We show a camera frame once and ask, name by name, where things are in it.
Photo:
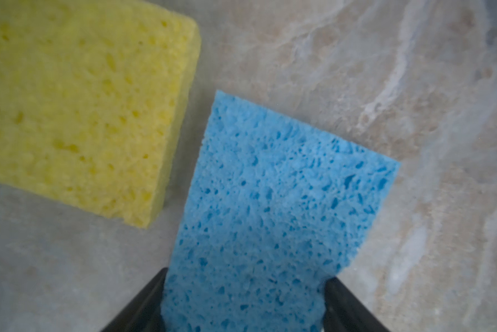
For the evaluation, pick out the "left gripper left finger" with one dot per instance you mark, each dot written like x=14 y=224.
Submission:
x=143 y=313

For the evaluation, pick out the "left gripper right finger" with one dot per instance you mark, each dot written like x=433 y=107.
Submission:
x=344 y=312

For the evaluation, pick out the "blue sponge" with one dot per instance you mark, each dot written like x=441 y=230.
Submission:
x=275 y=208

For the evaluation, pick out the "yellow sponge upper left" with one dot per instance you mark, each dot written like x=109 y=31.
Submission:
x=92 y=99

